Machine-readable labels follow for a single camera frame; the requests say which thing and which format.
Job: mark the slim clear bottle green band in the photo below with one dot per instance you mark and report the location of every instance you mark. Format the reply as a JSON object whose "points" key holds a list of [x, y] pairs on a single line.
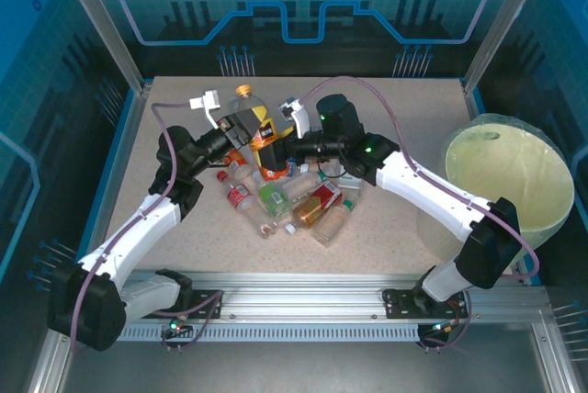
{"points": [[298, 186]]}

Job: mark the wide clear bottle green band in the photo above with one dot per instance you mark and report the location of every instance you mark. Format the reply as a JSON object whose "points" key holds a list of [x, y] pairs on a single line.
{"points": [[331, 225]]}

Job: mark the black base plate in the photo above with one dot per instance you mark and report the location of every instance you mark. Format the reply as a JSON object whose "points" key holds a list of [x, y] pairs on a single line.
{"points": [[399, 303], [206, 303]]}

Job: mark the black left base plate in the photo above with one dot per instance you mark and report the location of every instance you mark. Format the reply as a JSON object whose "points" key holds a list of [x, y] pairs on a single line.
{"points": [[206, 303]]}

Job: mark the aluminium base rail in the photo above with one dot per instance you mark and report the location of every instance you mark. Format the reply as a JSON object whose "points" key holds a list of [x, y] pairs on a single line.
{"points": [[298, 292]]}

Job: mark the aluminium frame post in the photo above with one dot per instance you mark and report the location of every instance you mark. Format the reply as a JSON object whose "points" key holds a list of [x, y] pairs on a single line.
{"points": [[96, 21], [505, 21]]}

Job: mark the left controller with green light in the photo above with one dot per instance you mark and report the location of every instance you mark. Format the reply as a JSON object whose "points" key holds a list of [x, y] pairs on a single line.
{"points": [[177, 328]]}

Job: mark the clear bottle pale label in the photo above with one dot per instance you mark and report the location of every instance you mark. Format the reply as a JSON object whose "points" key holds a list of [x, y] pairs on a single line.
{"points": [[353, 181]]}

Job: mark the blue label clear bottle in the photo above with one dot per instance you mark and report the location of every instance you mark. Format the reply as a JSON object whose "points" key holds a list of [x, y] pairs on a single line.
{"points": [[292, 166]]}

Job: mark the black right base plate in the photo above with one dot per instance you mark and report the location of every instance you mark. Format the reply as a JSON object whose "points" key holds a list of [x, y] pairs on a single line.
{"points": [[399, 303]]}

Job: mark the amber tea bottle red label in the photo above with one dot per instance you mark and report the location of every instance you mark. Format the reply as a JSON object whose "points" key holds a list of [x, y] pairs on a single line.
{"points": [[312, 209]]}

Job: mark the controller with green light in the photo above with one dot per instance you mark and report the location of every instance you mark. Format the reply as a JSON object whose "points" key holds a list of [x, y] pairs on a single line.
{"points": [[434, 328], [177, 328]]}

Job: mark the pale green bin with liner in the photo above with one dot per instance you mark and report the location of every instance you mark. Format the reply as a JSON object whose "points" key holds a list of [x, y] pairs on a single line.
{"points": [[510, 182]]}

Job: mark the large orange juice bottle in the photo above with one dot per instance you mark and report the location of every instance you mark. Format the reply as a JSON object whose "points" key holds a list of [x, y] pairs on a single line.
{"points": [[245, 101]]}

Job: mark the right controller with green light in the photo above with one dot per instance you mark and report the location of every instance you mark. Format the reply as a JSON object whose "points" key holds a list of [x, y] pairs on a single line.
{"points": [[434, 328]]}

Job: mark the blue table edge trim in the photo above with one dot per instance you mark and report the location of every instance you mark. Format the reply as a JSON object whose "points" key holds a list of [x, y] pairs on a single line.
{"points": [[479, 101], [108, 168]]}

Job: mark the red label cola bottle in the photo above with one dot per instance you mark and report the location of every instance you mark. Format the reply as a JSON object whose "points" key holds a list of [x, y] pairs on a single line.
{"points": [[239, 195]]}

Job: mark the small orange label bottle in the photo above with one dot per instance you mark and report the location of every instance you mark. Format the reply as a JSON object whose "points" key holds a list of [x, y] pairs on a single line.
{"points": [[236, 163]]}

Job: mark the green label clear bottle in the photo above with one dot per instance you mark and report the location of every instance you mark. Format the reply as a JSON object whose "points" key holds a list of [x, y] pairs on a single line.
{"points": [[273, 198]]}

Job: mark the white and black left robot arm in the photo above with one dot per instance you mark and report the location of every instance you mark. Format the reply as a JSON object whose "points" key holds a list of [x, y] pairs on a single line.
{"points": [[138, 232]]}

